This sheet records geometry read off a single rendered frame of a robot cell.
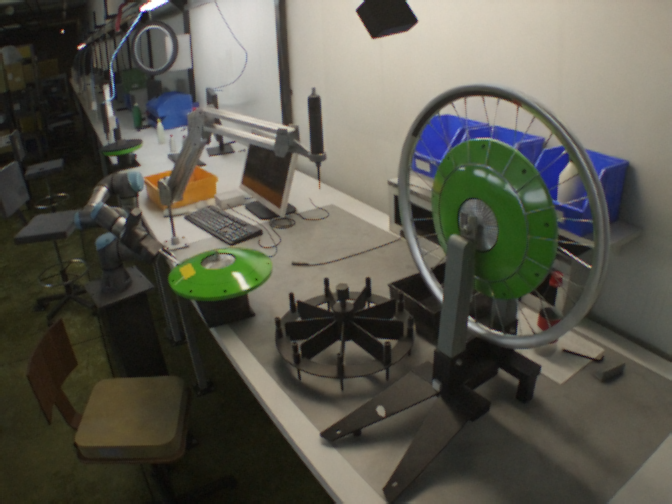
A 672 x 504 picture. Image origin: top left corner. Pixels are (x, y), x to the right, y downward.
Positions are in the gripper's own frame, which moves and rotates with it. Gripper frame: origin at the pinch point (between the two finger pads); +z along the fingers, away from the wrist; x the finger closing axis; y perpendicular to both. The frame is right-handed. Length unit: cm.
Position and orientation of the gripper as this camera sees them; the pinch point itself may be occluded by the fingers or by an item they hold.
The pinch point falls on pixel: (177, 261)
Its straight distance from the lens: 158.9
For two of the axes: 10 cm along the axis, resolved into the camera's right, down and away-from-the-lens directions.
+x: -1.9, 4.0, -8.9
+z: 8.3, 5.5, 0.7
